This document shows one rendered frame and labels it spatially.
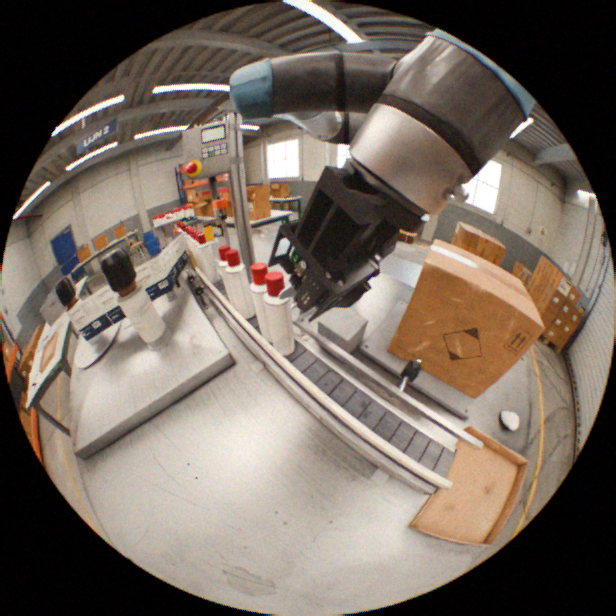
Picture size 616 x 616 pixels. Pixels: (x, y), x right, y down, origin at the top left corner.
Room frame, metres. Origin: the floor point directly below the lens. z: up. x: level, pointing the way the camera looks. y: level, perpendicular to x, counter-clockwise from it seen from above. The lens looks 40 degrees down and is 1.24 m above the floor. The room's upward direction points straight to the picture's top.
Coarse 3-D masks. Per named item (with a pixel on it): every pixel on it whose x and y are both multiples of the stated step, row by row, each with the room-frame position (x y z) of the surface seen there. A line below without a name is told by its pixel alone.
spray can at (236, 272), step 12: (228, 252) 0.39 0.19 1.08; (228, 264) 0.38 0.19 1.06; (240, 264) 0.39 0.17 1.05; (228, 276) 0.37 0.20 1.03; (240, 276) 0.37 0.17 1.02; (240, 288) 0.37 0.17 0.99; (240, 300) 0.37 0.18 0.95; (252, 300) 0.40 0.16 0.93; (240, 312) 0.37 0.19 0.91; (252, 312) 0.38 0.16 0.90
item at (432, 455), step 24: (216, 288) 0.54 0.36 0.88; (288, 360) 0.23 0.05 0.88; (312, 360) 0.23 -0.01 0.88; (336, 384) 0.17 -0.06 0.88; (360, 408) 0.11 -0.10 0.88; (384, 408) 0.11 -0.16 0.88; (384, 432) 0.06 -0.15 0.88; (408, 432) 0.05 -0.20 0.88; (408, 456) 0.00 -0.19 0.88; (432, 456) -0.02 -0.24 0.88
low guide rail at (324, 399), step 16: (224, 304) 0.41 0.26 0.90; (240, 320) 0.33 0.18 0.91; (256, 336) 0.27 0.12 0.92; (272, 352) 0.23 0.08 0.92; (288, 368) 0.19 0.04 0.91; (304, 384) 0.15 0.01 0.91; (320, 400) 0.12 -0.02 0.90; (352, 416) 0.09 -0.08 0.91; (368, 432) 0.05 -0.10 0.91; (384, 448) 0.02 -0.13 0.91; (416, 464) -0.02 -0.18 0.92; (432, 480) -0.06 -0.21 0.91
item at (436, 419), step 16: (320, 336) 0.24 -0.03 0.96; (336, 352) 0.20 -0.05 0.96; (368, 368) 0.16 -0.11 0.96; (384, 384) 0.12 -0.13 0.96; (400, 400) 0.09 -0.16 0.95; (416, 400) 0.09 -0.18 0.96; (432, 416) 0.05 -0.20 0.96; (448, 432) 0.02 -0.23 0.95; (464, 432) 0.00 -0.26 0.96; (480, 448) -0.04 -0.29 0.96
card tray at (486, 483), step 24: (480, 432) -0.01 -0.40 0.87; (456, 456) -0.04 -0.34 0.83; (480, 456) -0.08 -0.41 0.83; (504, 456) -0.12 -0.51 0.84; (456, 480) -0.10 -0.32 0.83; (480, 480) -0.14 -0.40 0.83; (504, 480) -0.20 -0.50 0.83; (432, 504) -0.13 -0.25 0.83; (456, 504) -0.17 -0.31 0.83; (480, 504) -0.21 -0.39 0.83; (504, 504) -0.28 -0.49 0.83; (432, 528) -0.20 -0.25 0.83; (456, 528) -0.24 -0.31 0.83; (480, 528) -0.30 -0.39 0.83
